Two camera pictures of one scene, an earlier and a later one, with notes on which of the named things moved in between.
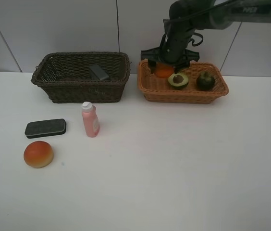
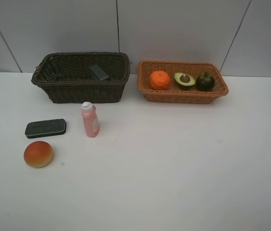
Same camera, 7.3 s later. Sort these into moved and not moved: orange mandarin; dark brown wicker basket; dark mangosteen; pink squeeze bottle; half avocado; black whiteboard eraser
Moved: half avocado; orange mandarin
Not moved: dark mangosteen; pink squeeze bottle; dark brown wicker basket; black whiteboard eraser
